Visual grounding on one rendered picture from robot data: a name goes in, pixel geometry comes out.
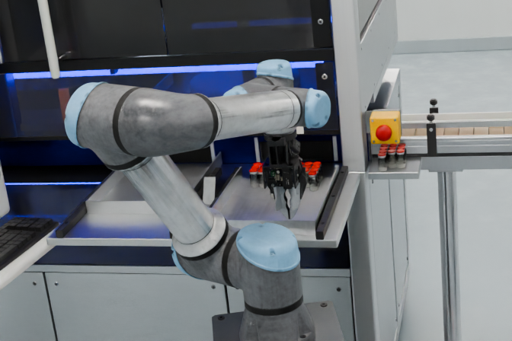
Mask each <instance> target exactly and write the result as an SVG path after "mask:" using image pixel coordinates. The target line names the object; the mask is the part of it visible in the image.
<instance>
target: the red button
mask: <svg viewBox="0 0 512 341"><path fill-rule="evenodd" d="M391 136H392V130H391V128H390V127H389V126H387V125H381V126H379V127H378V128H377V129H376V137H377V139H378V140H380V141H383V142H385V141H388V140H389V139H390V138H391Z"/></svg>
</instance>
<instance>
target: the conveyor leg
mask: <svg viewBox="0 0 512 341"><path fill-rule="evenodd" d="M428 171H429V172H437V182H438V202H439V220H440V258H441V277H442V296H443V333H444V341H462V329H461V306H460V283H459V238H458V215H457V192H456V172H463V170H428Z"/></svg>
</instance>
